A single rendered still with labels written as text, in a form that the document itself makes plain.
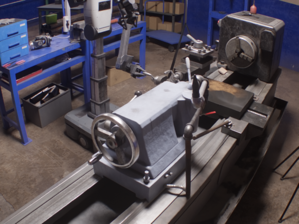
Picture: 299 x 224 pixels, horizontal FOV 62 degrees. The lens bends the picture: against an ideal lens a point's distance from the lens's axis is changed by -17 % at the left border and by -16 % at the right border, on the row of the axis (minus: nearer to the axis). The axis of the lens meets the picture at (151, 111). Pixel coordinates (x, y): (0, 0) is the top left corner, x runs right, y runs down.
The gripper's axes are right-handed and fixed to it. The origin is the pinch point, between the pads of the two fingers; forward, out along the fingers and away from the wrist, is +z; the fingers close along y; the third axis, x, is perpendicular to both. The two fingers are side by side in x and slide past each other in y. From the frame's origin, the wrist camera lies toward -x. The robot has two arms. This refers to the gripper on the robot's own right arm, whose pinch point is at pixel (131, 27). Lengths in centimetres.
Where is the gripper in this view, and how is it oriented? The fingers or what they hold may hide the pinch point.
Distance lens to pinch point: 193.1
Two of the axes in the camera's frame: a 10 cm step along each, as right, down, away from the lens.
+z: 3.7, 9.1, 1.7
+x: -6.9, 1.4, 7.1
